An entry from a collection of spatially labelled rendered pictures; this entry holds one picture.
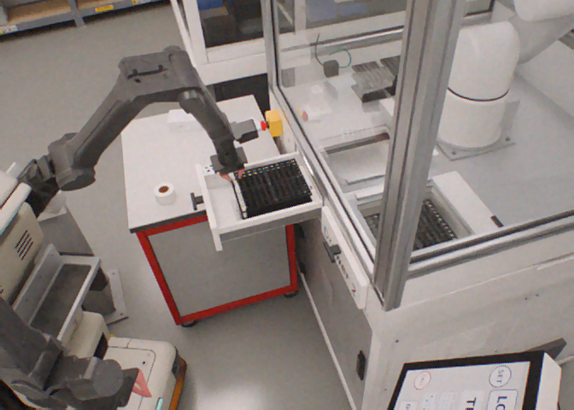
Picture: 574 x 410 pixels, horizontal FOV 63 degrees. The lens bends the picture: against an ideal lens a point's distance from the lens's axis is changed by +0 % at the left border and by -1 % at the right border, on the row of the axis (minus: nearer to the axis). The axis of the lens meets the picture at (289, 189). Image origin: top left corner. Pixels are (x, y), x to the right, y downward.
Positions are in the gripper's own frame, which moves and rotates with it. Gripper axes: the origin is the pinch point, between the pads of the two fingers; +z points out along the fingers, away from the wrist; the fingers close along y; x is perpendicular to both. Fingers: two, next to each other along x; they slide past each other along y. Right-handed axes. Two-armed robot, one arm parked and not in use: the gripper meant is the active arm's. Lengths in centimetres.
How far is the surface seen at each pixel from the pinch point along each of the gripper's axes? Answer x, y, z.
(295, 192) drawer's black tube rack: 9.4, -16.2, 4.4
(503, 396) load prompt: 85, -28, -30
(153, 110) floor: -179, 37, 114
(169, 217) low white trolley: -5.9, 24.6, 16.4
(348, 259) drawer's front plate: 39.9, -21.1, -2.2
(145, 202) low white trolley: -15.8, 31.7, 17.0
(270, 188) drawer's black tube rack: 5.2, -9.5, 3.9
